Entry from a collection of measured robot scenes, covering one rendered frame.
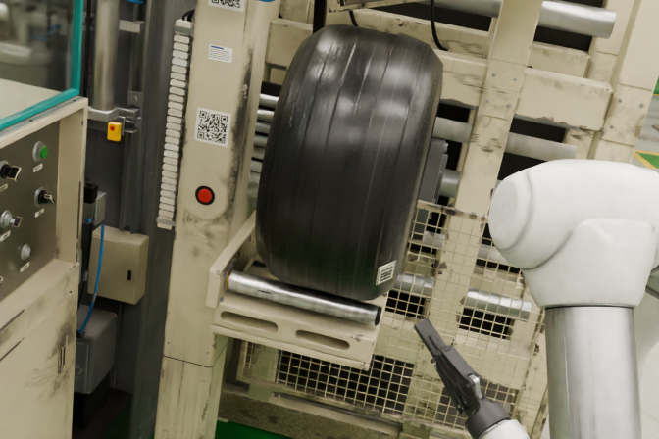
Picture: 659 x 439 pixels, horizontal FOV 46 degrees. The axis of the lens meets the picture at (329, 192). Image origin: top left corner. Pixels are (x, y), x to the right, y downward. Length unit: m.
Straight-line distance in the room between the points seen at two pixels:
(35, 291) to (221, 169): 0.45
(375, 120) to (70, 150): 0.63
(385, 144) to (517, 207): 0.56
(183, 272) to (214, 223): 0.15
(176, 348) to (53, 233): 0.43
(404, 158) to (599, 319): 0.62
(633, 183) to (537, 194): 0.12
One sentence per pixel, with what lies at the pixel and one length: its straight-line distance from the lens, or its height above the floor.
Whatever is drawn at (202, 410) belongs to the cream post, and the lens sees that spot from 2.03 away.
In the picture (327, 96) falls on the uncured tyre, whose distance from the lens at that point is 1.47.
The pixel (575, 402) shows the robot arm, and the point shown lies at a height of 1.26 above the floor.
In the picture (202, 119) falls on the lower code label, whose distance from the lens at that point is 1.69.
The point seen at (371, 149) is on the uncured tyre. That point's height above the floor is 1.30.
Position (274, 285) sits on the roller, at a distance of 1.71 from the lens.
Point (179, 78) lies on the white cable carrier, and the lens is 1.70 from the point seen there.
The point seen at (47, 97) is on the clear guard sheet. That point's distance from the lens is 1.56.
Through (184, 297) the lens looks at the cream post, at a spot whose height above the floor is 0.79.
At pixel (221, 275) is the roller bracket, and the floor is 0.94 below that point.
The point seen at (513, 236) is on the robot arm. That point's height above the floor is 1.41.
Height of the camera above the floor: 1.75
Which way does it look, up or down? 22 degrees down
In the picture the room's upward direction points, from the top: 10 degrees clockwise
